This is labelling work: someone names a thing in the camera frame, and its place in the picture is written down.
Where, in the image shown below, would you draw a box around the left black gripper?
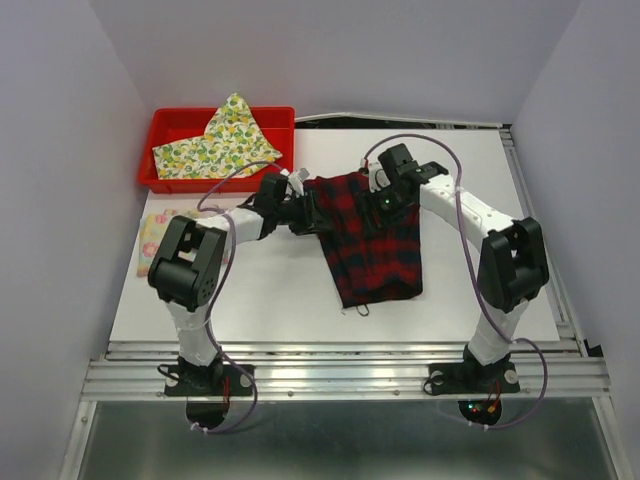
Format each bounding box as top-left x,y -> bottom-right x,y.
274,191 -> 333,237

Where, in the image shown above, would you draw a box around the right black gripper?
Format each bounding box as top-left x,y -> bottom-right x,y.
354,184 -> 411,239

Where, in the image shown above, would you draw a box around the red navy plaid skirt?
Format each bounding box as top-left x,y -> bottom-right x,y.
305,172 -> 423,309

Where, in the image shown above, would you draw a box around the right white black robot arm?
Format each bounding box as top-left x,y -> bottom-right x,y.
359,143 -> 549,395

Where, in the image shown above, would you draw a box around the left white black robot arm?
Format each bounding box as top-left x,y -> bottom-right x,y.
147,169 -> 332,397

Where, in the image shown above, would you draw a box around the lemon print skirt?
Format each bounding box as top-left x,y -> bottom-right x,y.
152,93 -> 282,180

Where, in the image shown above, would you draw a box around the pastel floral folded skirt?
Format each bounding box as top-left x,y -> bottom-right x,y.
136,209 -> 218,278

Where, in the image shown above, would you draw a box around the red plastic bin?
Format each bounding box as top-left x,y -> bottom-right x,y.
137,106 -> 295,194

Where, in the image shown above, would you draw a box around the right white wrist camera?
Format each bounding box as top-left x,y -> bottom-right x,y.
360,159 -> 391,193

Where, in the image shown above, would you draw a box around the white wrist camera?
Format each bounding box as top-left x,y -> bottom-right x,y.
360,159 -> 391,193
281,168 -> 310,197

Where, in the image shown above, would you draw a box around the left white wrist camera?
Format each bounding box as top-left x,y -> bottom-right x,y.
281,168 -> 310,197

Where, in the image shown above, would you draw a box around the aluminium front rail frame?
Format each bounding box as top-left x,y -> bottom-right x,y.
59,332 -> 617,479

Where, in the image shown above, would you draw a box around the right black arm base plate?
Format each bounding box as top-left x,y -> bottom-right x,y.
428,362 -> 521,396

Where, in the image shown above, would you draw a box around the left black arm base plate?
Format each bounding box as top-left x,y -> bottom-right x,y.
157,364 -> 253,398

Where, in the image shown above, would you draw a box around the aluminium right side rail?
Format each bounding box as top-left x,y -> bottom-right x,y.
498,124 -> 604,359

